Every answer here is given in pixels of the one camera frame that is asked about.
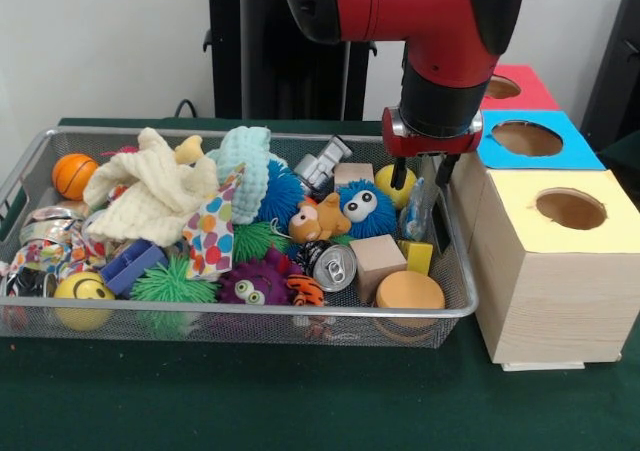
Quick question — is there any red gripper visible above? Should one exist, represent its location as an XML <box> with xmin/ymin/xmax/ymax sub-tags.
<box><xmin>382</xmin><ymin>106</ymin><xmax>485</xmax><ymax>193</ymax></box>

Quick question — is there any clear plastic packet blue label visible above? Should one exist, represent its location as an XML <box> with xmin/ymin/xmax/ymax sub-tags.
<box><xmin>399</xmin><ymin>155</ymin><xmax>442</xmax><ymax>244</ymax></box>

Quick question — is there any wooden box with three holes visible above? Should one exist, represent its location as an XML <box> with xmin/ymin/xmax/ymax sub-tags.
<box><xmin>448</xmin><ymin>64</ymin><xmax>640</xmax><ymax>372</ymax></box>

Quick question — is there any clear mesh bin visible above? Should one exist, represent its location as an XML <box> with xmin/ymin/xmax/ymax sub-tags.
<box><xmin>0</xmin><ymin>126</ymin><xmax>481</xmax><ymax>349</ymax></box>

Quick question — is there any plain yellow ball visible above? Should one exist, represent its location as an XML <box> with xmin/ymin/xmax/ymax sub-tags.
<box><xmin>374</xmin><ymin>163</ymin><xmax>419</xmax><ymax>210</ymax></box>

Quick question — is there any blue fuzzy toy with eyes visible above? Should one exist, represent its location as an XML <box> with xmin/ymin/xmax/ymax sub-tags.
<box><xmin>336</xmin><ymin>179</ymin><xmax>399</xmax><ymax>240</ymax></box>

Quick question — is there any brown plush toy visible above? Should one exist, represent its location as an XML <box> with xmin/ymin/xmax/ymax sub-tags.
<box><xmin>288</xmin><ymin>193</ymin><xmax>353</xmax><ymax>245</ymax></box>

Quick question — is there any mint green knitted cloth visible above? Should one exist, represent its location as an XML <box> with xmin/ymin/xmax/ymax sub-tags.
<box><xmin>207</xmin><ymin>125</ymin><xmax>273</xmax><ymax>226</ymax></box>

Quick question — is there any purple spiky ball with eyes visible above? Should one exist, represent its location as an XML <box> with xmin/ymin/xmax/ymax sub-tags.
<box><xmin>218</xmin><ymin>251</ymin><xmax>297</xmax><ymax>307</ymax></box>

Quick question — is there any black chair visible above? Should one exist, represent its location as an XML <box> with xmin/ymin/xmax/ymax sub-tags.
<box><xmin>580</xmin><ymin>0</ymin><xmax>640</xmax><ymax>154</ymax></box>

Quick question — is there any polka dot cloth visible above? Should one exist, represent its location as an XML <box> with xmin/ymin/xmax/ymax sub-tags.
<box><xmin>183</xmin><ymin>166</ymin><xmax>243</xmax><ymax>280</ymax></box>

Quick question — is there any cream knitted cloth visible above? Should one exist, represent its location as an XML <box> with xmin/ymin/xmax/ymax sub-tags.
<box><xmin>83</xmin><ymin>127</ymin><xmax>221</xmax><ymax>249</ymax></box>

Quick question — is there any green spiky ball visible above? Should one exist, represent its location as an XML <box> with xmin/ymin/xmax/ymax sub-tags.
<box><xmin>129</xmin><ymin>255</ymin><xmax>219</xmax><ymax>334</ymax></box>

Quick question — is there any small orange basketball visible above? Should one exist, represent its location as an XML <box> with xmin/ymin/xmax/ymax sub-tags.
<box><xmin>52</xmin><ymin>153</ymin><xmax>100</xmax><ymax>201</ymax></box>

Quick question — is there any yellow smiley ball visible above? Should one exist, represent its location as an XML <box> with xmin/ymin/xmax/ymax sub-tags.
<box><xmin>54</xmin><ymin>272</ymin><xmax>117</xmax><ymax>332</ymax></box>

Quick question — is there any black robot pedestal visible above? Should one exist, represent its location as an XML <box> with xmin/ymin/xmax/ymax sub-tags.
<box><xmin>193</xmin><ymin>0</ymin><xmax>379</xmax><ymax>122</ymax></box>

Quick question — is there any black cable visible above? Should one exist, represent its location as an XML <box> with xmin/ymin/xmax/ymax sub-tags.
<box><xmin>174</xmin><ymin>98</ymin><xmax>201</xmax><ymax>120</ymax></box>

